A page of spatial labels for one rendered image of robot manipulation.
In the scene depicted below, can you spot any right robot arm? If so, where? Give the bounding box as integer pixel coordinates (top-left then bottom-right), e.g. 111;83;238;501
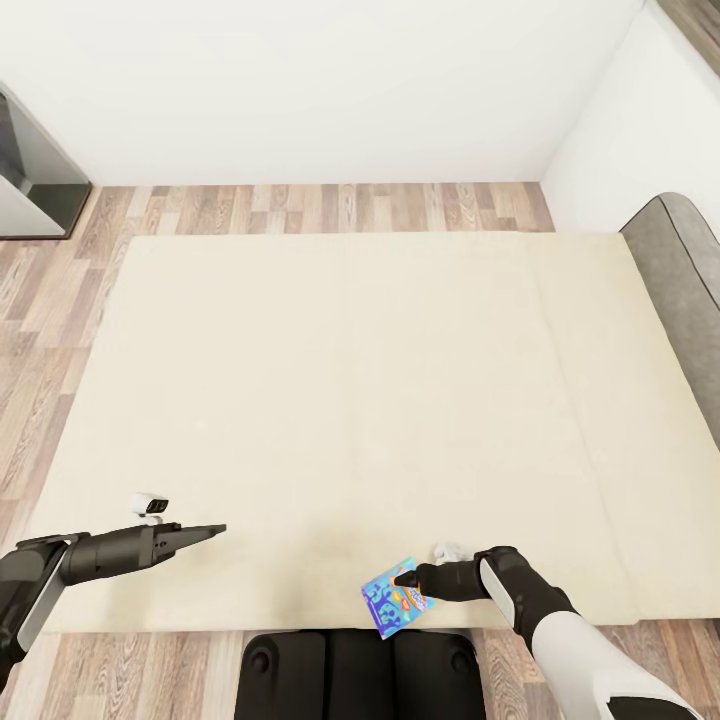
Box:
394;540;703;720

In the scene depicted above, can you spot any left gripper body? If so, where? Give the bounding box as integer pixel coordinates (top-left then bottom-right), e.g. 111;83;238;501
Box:
96;522;175;579

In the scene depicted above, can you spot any board game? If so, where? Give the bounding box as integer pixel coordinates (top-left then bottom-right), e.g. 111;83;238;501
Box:
361;557;435;640

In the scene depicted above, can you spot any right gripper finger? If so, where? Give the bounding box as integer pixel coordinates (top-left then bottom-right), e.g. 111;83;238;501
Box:
394;567;419;587

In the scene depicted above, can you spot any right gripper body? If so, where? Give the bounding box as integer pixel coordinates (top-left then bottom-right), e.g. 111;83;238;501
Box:
419;561;471;602

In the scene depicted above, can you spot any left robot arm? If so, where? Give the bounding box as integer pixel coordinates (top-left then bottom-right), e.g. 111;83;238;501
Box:
0;492;227;696

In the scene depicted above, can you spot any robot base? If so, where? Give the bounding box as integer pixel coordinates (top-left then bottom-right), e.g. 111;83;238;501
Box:
234;627;487;720

